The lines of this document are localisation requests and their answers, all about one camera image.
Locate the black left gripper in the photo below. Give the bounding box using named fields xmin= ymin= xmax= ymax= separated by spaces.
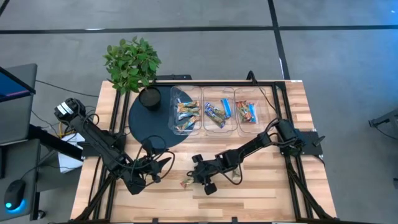
xmin=133 ymin=157 xmax=172 ymax=186

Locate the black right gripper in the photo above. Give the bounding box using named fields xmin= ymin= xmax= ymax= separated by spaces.
xmin=187 ymin=154 xmax=225 ymax=196

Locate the red green granola bar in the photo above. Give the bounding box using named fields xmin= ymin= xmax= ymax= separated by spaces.
xmin=235 ymin=100 xmax=247 ymax=123
xmin=179 ymin=177 xmax=197 ymax=189
xmin=241 ymin=102 xmax=253 ymax=124

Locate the orange green granola bar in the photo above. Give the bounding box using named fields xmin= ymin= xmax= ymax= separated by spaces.
xmin=177 ymin=107 xmax=201 ymax=121
xmin=231 ymin=164 xmax=243 ymax=181
xmin=175 ymin=115 xmax=201 ymax=132
xmin=177 ymin=100 xmax=200 ymax=112

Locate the blue green granola bar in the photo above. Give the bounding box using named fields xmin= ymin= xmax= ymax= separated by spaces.
xmin=204 ymin=101 xmax=226 ymax=118
xmin=220 ymin=98 xmax=233 ymax=119
xmin=204 ymin=108 xmax=226 ymax=129

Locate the light blue granola bar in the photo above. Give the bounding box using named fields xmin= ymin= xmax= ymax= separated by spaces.
xmin=248 ymin=102 xmax=259 ymax=124

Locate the round dark blue mat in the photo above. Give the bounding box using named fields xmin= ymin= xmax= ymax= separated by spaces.
xmin=128 ymin=85 xmax=197 ymax=149

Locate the clear plastic bin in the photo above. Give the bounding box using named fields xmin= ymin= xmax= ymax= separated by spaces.
xmin=169 ymin=86 xmax=203 ymax=136
xmin=201 ymin=86 xmax=236 ymax=137
xmin=234 ymin=86 xmax=271 ymax=138

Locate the white box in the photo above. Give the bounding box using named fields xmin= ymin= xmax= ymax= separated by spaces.
xmin=57 ymin=133 xmax=86 ymax=174

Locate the black power strip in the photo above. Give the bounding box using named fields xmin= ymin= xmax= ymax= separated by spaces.
xmin=155 ymin=73 xmax=193 ymax=81

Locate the green plant in black pot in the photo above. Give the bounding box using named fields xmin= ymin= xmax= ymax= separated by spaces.
xmin=103 ymin=35 xmax=162 ymax=110

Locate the black computer mouse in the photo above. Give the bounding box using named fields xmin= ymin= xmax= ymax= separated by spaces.
xmin=3 ymin=179 xmax=27 ymax=214

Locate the grey side desk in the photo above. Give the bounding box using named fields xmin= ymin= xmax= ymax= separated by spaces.
xmin=0 ymin=63 xmax=43 ymax=222

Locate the monitor with blue screen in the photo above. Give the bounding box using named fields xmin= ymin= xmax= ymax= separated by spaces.
xmin=0 ymin=66 xmax=37 ymax=103

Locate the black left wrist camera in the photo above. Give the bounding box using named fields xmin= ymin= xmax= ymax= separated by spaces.
xmin=141 ymin=138 xmax=155 ymax=151

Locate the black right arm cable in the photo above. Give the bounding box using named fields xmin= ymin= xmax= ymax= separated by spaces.
xmin=246 ymin=70 xmax=279 ymax=113

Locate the yellow cable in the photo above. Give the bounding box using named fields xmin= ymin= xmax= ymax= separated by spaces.
xmin=57 ymin=121 xmax=68 ymax=138

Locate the thin black floor cable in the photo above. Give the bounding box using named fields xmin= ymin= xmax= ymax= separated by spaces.
xmin=35 ymin=80 xmax=100 ymax=98

